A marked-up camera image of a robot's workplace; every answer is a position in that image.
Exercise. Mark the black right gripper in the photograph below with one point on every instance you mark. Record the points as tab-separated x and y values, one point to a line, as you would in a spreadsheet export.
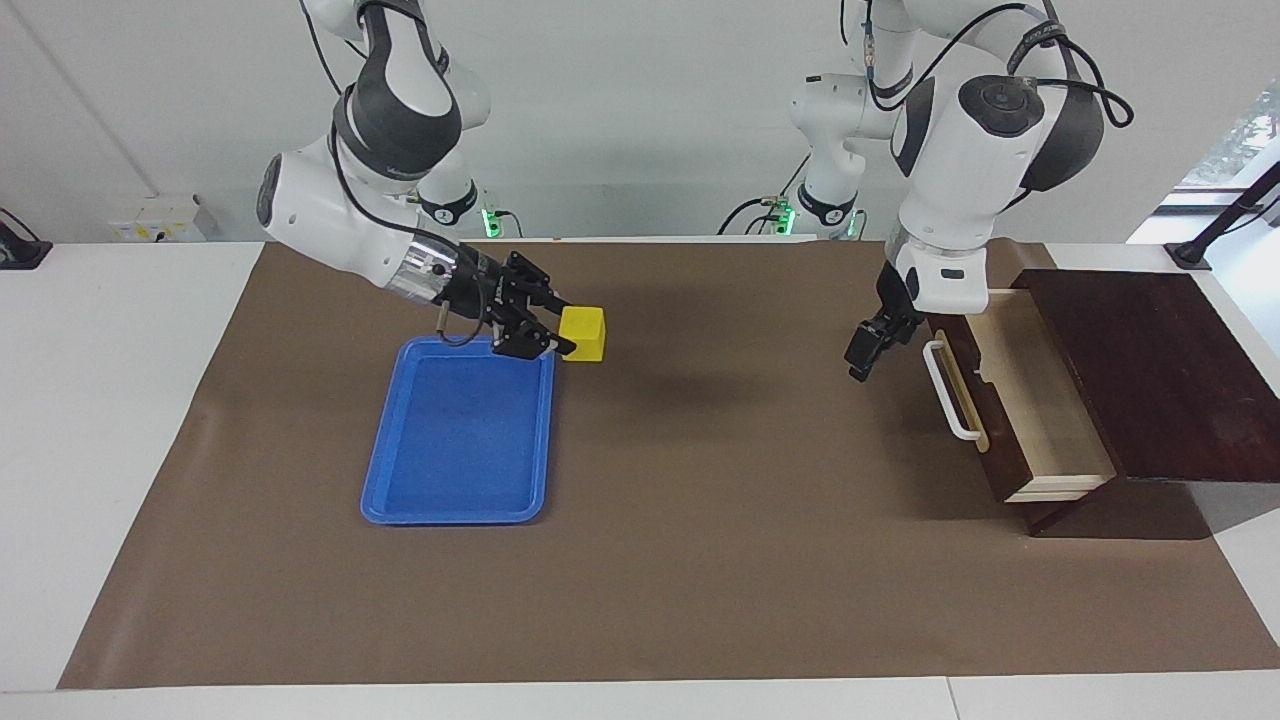
490	290

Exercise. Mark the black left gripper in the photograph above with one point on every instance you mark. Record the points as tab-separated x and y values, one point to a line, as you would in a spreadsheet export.
895	315

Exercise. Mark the blue plastic tray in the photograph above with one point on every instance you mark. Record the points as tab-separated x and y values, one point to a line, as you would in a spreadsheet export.
450	450

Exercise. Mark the brown table mat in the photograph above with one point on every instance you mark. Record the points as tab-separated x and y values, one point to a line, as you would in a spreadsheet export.
700	560

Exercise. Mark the yellow cube block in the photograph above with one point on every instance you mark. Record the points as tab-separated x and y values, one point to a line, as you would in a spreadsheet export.
584	333

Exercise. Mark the dark wooden cabinet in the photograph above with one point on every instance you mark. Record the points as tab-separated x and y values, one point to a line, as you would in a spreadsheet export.
1170	370

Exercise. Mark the black angled stand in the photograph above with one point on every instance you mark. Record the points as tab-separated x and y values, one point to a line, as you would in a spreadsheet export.
1215	225

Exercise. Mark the white wall socket box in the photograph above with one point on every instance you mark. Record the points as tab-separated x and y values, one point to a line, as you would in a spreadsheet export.
160	222

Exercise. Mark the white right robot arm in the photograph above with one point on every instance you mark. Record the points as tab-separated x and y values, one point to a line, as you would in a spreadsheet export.
390	110

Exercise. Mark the black table clamp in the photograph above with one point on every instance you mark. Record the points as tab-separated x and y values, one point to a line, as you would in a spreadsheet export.
18	248

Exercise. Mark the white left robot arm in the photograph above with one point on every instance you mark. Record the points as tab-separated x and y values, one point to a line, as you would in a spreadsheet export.
970	150

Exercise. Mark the dark wooden drawer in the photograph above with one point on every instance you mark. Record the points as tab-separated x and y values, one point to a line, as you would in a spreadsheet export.
1040	400

